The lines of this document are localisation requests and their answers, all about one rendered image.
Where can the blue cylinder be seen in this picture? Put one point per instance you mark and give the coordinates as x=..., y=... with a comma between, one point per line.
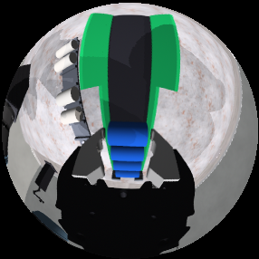
x=126, y=153
x=126, y=133
x=124, y=173
x=127, y=165

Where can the white plastic bar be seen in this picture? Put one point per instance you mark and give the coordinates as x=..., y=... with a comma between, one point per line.
x=69, y=47
x=67, y=96
x=71, y=115
x=65, y=62

